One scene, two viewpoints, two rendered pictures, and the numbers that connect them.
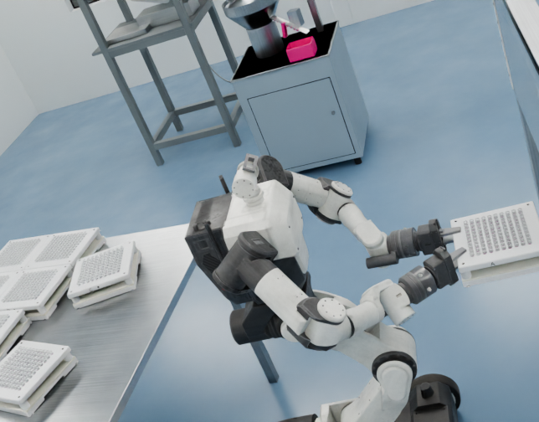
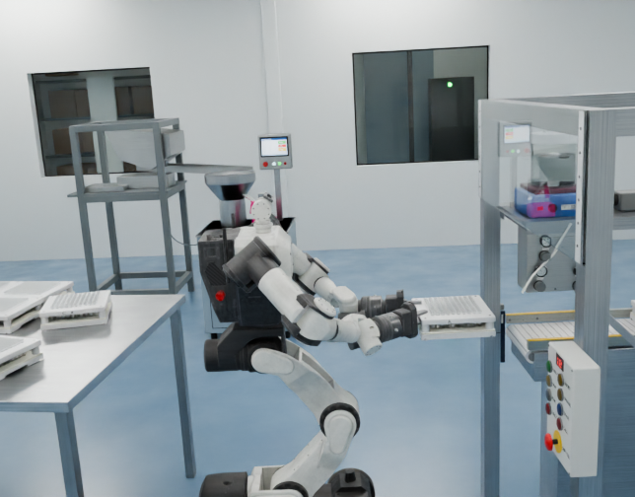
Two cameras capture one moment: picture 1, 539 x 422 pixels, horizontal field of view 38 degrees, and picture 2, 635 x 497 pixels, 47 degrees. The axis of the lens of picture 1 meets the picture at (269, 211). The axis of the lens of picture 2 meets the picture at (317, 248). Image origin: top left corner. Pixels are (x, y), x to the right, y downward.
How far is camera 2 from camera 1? 86 cm
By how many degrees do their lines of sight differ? 22
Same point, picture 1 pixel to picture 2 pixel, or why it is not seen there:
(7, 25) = not seen: outside the picture
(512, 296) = (420, 440)
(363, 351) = (317, 397)
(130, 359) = (100, 361)
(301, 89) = not seen: hidden behind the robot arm
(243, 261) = (254, 255)
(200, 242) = (210, 249)
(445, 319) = (360, 449)
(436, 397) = (358, 482)
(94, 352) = (61, 355)
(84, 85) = (29, 247)
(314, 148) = not seen: hidden behind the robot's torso
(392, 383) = (337, 432)
